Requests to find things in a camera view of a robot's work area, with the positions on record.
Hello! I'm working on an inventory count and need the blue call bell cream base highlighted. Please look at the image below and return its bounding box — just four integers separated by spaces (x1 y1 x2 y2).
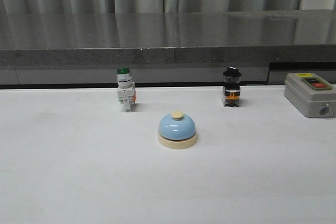
157 111 198 150

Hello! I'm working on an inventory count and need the grey stone counter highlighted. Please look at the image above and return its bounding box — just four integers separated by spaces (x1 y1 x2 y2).
1 10 335 86

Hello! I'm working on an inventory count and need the grey push button control box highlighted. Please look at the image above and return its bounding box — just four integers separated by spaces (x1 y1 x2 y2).
284 73 335 118

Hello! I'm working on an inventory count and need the green push button switch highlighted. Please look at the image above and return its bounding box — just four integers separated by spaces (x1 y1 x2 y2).
117 67 136 112

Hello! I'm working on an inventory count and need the black rotary selector switch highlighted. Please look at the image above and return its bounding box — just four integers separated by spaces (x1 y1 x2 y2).
222 67 242 107

